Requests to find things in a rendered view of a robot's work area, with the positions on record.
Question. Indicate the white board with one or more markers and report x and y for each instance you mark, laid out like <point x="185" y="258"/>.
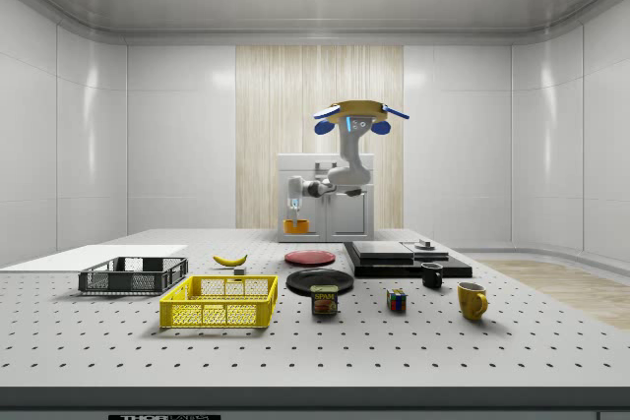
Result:
<point x="74" y="258"/>

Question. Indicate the black plate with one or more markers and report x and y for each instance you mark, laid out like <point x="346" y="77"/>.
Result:
<point x="305" y="280"/>

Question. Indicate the yellow mug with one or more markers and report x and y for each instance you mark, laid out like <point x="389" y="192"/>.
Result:
<point x="470" y="302"/>

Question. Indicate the yellow basket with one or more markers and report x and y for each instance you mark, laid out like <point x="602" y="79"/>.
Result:
<point x="216" y="314"/>

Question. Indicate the red plate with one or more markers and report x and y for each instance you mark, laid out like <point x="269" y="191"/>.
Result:
<point x="309" y="257"/>

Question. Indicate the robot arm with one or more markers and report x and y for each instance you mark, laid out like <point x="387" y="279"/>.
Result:
<point x="350" y="154"/>

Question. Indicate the banana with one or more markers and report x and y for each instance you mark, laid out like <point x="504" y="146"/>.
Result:
<point x="230" y="261"/>

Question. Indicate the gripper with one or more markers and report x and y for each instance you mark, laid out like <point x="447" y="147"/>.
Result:
<point x="295" y="212"/>

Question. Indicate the dark grey basket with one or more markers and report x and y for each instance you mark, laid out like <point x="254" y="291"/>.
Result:
<point x="123" y="282"/>

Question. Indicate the flat-sided can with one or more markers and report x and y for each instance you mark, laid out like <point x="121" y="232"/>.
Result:
<point x="324" y="302"/>

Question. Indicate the puzzle cube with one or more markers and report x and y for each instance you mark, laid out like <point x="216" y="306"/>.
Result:
<point x="396" y="300"/>

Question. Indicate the yellow bowl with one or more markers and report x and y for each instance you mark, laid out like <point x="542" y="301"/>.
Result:
<point x="296" y="229"/>

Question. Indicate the white cabinet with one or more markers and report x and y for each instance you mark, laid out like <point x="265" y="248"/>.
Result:
<point x="354" y="218"/>

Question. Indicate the black mug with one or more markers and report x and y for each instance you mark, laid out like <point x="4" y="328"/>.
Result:
<point x="431" y="276"/>

